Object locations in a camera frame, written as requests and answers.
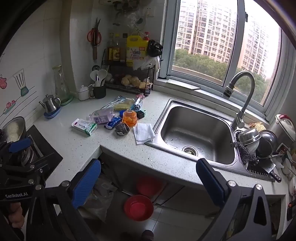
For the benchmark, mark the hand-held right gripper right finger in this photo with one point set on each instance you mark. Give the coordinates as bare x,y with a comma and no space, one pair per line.
210,183

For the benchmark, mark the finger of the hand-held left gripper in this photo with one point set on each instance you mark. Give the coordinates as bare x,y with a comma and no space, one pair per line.
44,160
19,145

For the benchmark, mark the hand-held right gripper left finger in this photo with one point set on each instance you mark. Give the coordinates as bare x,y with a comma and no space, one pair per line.
85,183

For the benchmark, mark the white and green medicine box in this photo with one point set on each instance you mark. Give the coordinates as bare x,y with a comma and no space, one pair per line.
84,127

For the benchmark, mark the red plastic bin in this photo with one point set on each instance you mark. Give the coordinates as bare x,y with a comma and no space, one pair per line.
138,208

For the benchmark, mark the blue plastic wrapper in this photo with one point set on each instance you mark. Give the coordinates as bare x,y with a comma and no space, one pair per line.
113,122

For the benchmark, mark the clear bottle with purple label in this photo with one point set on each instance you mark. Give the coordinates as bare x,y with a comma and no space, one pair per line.
101,117

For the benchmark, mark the white paper towel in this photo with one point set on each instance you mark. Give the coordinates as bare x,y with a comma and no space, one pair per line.
143,133

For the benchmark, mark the orange faceted plastic jar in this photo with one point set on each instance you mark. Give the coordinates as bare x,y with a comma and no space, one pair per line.
130,119

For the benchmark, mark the person's left hand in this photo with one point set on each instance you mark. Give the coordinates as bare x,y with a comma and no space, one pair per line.
17,215

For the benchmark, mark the black gas stove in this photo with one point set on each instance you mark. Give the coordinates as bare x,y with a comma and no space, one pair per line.
49,150

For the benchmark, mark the steel wok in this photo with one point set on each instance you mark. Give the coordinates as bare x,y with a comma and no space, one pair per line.
15,129

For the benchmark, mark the crumpled plastic bag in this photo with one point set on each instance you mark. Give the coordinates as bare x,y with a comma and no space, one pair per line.
99,199

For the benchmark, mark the steel cabinet door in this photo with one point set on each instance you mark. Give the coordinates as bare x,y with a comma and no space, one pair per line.
185,199

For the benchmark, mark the blue saucer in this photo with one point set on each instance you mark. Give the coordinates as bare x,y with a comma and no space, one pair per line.
52,114

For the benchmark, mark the steel wool scrubber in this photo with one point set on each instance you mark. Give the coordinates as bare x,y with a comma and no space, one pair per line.
246,151

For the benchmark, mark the steel teapot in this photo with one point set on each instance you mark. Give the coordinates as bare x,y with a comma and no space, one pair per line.
51,103

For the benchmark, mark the stainless steel sink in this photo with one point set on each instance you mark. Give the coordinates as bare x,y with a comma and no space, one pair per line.
196,132

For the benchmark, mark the steel bowl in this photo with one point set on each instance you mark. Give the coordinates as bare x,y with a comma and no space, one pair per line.
249,136

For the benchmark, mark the dark steel pot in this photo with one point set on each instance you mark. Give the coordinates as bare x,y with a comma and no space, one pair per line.
268,142

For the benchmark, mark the glass carafe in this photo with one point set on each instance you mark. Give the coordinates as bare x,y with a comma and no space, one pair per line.
60,85

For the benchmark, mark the yellow cloth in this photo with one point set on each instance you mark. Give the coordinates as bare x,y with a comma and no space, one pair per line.
257,126

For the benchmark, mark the steel faucet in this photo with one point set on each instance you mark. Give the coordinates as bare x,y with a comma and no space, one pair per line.
241,115

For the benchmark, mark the white ceramic pot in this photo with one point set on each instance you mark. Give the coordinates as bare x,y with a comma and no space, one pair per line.
83,92

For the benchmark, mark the white plate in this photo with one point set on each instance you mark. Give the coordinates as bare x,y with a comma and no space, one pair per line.
289,166

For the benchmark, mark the yellow scrub brush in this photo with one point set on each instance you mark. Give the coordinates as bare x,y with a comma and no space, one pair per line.
122,107

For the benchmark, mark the clear toothbrush pack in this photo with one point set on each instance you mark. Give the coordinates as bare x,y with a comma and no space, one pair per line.
113,102

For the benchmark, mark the black and green charger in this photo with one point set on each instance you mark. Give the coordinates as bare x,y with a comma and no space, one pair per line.
140,114

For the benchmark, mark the black utensil mug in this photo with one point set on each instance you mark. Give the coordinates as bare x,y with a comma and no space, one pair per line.
99,91

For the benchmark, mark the white rice cooker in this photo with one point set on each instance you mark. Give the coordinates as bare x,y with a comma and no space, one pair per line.
285,129

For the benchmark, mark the pink and blue packaged brush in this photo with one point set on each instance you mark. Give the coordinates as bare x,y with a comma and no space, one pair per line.
138,102

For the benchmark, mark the white soup spoon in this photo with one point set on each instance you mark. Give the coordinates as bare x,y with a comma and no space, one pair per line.
93,75

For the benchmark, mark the white rice paddle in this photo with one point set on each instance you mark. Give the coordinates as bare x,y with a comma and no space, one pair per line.
102,75

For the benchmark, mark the garlic bulb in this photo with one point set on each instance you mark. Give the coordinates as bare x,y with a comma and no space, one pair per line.
109,77

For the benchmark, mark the dark round lid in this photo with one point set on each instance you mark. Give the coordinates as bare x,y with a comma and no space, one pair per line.
147,92

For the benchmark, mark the ginger piece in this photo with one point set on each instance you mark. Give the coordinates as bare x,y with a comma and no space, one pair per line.
125,80
144,84
135,81

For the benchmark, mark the amber oil bottle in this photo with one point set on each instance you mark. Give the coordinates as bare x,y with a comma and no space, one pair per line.
110,52
118,52

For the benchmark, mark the white plastic bag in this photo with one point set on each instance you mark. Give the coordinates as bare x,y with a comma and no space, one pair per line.
148,63

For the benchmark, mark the yellow detergent jug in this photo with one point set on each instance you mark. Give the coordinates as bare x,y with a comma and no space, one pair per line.
136,49

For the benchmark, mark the black plastic bag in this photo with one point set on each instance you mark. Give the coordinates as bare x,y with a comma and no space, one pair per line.
154,48

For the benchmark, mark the kitchen wall sticker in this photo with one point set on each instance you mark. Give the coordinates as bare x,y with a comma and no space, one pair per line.
20,81

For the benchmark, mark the sliding window frame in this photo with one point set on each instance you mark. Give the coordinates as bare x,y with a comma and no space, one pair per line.
170,46

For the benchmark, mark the white wall socket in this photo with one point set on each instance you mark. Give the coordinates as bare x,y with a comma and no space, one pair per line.
150,11

